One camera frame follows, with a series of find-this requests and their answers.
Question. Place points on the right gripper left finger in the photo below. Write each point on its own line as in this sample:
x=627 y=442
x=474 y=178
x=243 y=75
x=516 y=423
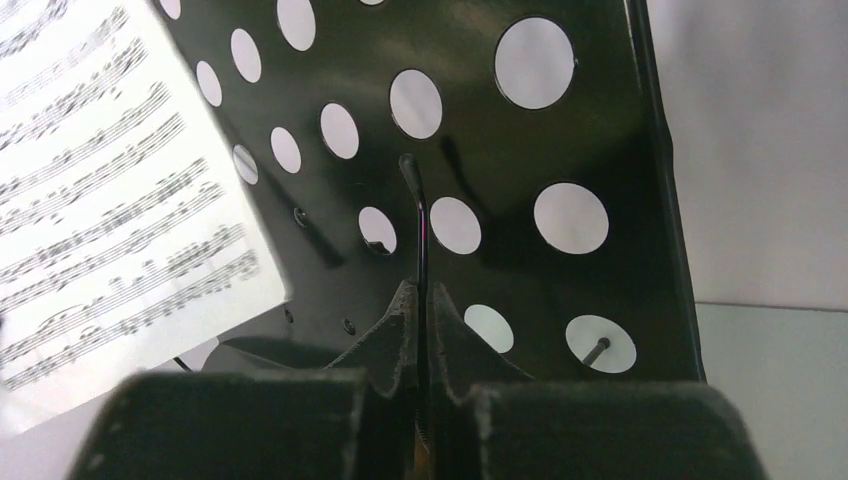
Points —
x=352 y=419

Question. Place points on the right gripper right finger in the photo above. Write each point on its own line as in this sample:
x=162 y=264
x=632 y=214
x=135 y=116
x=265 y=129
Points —
x=491 y=420

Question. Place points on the black music stand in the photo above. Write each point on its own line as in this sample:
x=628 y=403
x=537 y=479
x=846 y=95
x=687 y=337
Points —
x=544 y=117

